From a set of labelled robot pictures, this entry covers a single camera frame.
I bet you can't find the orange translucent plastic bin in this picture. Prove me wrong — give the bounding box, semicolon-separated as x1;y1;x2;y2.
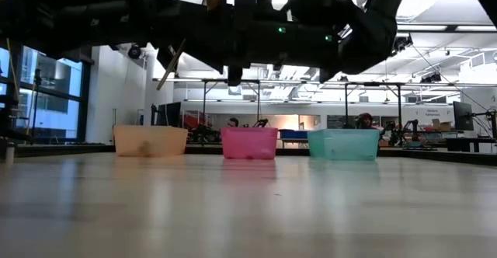
113;124;189;158

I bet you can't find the blue storage bin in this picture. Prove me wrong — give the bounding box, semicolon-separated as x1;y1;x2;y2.
279;128;310;140

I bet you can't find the green translucent plastic bin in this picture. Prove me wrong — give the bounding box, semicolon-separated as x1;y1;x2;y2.
307;128;381;162

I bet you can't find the black computer monitor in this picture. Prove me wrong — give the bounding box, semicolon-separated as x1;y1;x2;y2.
452;100;475;132
155;101;182;127

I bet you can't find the black background table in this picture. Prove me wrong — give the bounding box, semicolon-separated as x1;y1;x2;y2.
445;136;497;153

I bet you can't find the black background gantry frame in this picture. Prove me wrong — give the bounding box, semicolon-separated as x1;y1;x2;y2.
200;78;262;129
343;81;405;131

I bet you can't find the cardboard box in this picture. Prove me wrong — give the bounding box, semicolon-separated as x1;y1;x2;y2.
431;118;454;132

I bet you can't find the pink translucent plastic bin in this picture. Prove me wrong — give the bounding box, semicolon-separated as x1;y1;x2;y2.
221;127;280;161

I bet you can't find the black framed window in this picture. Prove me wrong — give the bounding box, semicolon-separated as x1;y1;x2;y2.
0;42;94;145

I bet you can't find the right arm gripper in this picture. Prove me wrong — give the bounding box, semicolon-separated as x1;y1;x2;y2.
149;1;249;87

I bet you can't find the black tripod stand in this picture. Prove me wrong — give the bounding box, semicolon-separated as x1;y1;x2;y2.
30;67;43;138

